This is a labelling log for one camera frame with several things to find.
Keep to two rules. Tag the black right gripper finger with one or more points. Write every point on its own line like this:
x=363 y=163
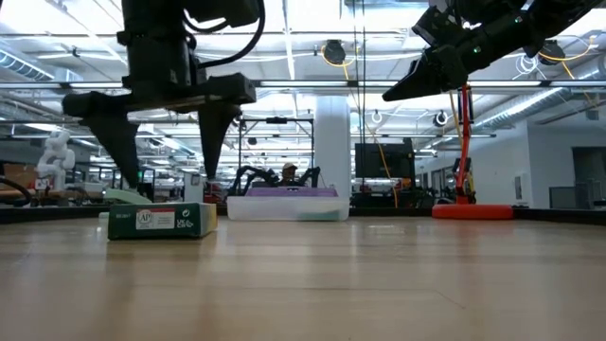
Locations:
x=426 y=76

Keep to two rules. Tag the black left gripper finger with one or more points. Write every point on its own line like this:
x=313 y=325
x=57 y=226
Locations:
x=215 y=128
x=120 y=142

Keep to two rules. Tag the green yellow crayon box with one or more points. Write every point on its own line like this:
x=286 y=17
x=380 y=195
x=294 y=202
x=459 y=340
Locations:
x=161 y=222

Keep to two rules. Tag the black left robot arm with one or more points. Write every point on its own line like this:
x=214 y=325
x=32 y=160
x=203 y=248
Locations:
x=151 y=14

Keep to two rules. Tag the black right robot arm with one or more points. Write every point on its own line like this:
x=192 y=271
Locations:
x=558 y=14

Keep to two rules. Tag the black background robot arm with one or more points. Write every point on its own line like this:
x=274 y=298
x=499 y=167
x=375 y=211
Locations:
x=311 y=175
x=253 y=175

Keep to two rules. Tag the mint green stapler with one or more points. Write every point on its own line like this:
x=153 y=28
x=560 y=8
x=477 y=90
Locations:
x=125 y=195

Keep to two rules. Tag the red black cart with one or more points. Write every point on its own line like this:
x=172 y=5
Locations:
x=214 y=194

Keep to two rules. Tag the white floor cabinet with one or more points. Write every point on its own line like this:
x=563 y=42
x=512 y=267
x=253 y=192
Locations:
x=193 y=192

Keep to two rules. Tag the person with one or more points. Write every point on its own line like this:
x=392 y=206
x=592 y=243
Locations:
x=289 y=173

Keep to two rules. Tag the clear plastic pencil case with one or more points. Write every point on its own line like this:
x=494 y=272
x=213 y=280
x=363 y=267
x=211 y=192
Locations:
x=265 y=208

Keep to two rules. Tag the black monitor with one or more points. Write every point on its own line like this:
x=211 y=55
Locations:
x=369 y=161

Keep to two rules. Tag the brown cardboard box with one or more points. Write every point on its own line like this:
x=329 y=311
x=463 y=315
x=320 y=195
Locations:
x=19 y=173

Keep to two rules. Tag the white column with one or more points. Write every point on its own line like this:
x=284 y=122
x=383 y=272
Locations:
x=331 y=142

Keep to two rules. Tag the orange stand round base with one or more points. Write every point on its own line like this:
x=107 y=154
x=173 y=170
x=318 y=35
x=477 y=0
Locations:
x=473 y=211

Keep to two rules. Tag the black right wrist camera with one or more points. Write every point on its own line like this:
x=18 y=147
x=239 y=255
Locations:
x=433 y=26

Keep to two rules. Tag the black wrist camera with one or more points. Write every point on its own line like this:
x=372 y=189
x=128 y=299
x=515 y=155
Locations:
x=222 y=12
x=433 y=26

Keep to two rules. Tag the black metal frame rig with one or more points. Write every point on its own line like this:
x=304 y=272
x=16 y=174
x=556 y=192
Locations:
x=277 y=120

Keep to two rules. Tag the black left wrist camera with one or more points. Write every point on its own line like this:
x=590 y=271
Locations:
x=222 y=12

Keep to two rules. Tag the black table edge rail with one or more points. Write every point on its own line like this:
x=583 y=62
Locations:
x=558 y=214

